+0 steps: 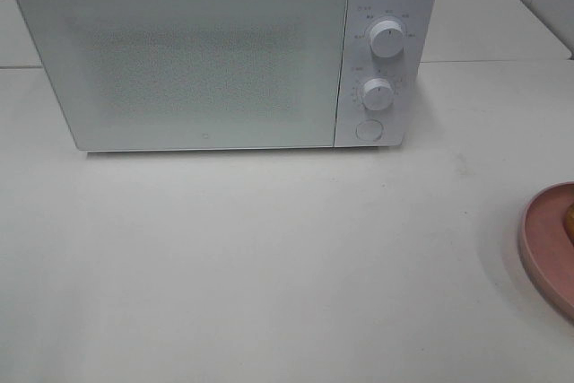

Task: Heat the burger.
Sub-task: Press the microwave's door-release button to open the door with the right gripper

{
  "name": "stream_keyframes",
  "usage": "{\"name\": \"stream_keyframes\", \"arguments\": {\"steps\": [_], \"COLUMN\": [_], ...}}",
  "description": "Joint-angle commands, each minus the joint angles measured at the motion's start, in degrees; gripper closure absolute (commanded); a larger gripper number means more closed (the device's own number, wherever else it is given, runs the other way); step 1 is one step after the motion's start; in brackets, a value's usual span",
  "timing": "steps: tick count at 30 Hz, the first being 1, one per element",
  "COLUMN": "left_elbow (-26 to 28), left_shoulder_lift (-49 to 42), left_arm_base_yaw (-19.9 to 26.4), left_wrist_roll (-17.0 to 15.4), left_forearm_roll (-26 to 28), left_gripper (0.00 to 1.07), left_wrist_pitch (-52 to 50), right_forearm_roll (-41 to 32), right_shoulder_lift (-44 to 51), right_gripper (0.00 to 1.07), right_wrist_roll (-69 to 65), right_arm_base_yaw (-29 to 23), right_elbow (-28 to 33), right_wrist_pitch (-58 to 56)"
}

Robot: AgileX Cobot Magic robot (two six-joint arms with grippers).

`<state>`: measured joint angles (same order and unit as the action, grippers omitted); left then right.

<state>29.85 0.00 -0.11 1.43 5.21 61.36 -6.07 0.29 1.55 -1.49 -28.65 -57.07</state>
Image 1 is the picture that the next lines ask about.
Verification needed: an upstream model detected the round white door button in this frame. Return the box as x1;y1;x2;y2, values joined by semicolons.
355;119;384;142

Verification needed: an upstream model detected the pink round plate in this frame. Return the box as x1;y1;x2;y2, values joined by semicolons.
517;182;573;321

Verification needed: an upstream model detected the toy hamburger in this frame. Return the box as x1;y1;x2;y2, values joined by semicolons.
563;205;574;242

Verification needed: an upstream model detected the lower white dial knob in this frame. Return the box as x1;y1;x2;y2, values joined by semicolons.
361;78;395;111

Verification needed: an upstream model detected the white dial knob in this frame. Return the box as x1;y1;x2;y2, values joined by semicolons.
367;17;405;58
361;78;395;111

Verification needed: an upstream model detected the upper white dial knob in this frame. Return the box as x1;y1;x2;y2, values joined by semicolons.
367;17;405;58

